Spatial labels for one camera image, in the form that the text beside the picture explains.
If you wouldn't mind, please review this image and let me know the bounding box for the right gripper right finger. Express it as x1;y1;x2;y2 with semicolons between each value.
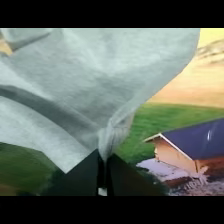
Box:
105;153;168;197

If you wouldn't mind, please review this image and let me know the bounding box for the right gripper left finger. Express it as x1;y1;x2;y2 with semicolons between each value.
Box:
41;148;104;197

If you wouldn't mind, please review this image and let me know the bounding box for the grey garment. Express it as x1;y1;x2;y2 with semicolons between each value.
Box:
0;28;201;174

